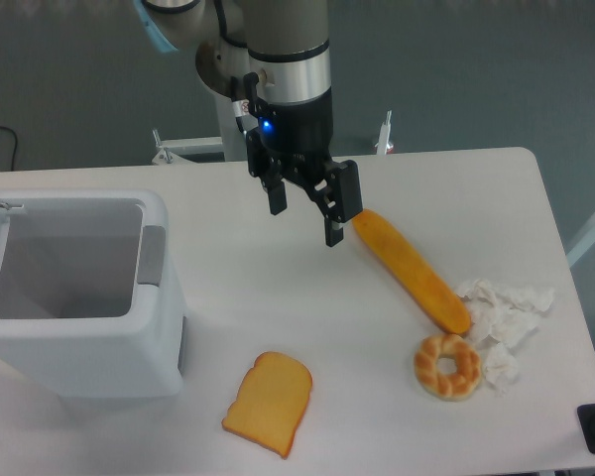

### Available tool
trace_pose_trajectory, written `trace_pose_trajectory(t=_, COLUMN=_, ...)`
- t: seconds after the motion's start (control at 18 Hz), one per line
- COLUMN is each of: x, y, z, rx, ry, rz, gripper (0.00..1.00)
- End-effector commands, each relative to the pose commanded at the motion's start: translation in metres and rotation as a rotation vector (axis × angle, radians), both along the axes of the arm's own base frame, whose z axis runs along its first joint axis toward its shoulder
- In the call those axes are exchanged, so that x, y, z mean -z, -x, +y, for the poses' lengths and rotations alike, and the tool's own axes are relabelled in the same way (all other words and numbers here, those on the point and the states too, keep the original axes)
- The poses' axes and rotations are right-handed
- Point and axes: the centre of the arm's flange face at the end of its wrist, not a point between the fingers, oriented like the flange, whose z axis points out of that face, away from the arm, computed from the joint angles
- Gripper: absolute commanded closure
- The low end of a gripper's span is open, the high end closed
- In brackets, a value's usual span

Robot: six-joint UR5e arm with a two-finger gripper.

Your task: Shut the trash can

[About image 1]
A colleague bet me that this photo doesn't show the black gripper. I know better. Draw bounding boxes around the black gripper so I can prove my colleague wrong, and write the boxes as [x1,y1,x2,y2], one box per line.
[246,87,363,247]

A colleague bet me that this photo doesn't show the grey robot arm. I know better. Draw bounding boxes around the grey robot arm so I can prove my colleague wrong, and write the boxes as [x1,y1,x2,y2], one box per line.
[135,1,363,247]

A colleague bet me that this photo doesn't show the white trash can body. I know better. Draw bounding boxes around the white trash can body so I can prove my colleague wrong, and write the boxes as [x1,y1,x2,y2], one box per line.
[0,188,186,398]

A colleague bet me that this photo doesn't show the long orange baguette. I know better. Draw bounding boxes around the long orange baguette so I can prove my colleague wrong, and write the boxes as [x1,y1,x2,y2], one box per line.
[352,209,472,334]

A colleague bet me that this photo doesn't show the toast bread slice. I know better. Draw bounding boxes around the toast bread slice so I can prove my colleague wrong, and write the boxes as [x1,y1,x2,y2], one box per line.
[221,351,313,459]

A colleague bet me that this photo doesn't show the small crumpled white tissue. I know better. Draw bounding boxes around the small crumpled white tissue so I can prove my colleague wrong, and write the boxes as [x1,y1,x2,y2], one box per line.
[483,343,520,395]

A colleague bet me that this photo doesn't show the white post with bolt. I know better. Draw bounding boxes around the white post with bolt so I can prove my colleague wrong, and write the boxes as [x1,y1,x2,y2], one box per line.
[375,110,394,156]

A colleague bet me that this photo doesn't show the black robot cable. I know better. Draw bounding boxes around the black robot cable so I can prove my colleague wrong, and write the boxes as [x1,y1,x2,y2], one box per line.
[230,73,252,135]

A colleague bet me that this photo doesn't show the white pedestal foot bracket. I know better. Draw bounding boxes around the white pedestal foot bracket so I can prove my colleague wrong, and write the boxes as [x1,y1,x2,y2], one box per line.
[152,128,224,166]

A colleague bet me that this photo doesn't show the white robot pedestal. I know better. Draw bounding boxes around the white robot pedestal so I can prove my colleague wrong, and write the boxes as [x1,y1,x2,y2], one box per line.
[195,36,255,162]

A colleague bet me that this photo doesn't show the braided ring bread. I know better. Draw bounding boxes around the braided ring bread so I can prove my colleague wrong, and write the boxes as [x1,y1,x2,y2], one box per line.
[414,334,482,401]

